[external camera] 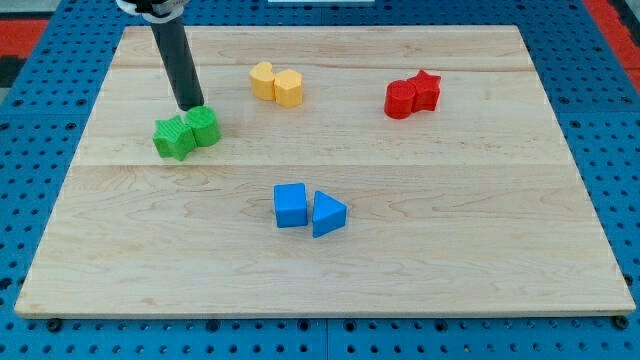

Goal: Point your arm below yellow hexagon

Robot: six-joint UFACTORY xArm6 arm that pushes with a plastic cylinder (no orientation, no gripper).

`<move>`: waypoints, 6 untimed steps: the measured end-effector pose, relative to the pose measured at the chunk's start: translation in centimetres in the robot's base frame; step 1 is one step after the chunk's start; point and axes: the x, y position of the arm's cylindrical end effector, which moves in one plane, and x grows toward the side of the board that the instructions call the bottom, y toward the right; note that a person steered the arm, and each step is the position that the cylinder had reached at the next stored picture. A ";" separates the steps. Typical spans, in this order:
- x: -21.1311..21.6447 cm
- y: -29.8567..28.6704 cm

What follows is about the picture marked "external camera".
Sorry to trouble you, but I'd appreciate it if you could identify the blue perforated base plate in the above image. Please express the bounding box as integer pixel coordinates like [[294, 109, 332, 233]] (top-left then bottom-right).
[[1, 1, 639, 359]]

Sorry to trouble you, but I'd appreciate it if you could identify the green cylinder block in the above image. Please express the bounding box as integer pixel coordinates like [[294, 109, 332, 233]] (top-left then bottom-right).
[[185, 105, 221, 147]]

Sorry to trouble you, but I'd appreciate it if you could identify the blue triangle block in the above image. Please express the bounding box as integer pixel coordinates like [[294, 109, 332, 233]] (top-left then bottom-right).
[[312, 191, 348, 238]]

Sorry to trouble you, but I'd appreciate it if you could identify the red cylinder block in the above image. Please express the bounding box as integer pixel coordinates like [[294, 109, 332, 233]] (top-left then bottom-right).
[[384, 80, 416, 120]]

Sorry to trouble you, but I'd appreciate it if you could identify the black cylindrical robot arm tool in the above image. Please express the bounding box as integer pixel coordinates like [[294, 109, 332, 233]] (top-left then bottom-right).
[[115, 0, 204, 111]]

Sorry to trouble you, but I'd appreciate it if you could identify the yellow hexagon block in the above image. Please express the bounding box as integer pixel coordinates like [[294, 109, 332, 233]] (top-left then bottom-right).
[[274, 69, 304, 108]]

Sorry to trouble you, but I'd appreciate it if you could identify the yellow heart block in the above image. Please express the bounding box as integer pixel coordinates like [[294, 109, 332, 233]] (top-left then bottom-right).
[[249, 61, 275, 101]]

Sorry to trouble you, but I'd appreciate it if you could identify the red star block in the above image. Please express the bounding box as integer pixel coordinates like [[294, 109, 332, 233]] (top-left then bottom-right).
[[408, 70, 441, 112]]

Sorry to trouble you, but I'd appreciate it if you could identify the light wooden board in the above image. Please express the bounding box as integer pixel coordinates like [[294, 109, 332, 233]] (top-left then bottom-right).
[[15, 25, 636, 319]]

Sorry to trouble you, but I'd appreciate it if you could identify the blue cube block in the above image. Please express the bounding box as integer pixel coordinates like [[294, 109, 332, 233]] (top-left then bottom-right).
[[273, 183, 308, 228]]

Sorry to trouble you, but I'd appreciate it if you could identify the green star block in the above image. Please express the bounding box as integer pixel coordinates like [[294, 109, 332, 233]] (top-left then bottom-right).
[[152, 115, 197, 161]]

